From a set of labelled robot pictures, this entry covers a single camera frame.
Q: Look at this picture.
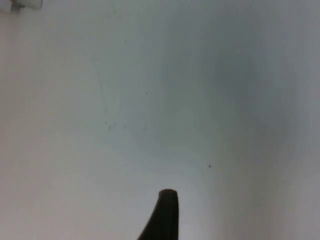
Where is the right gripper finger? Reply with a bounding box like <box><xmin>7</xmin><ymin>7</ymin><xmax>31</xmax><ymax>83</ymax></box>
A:
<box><xmin>136</xmin><ymin>188</ymin><xmax>180</xmax><ymax>240</ymax></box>

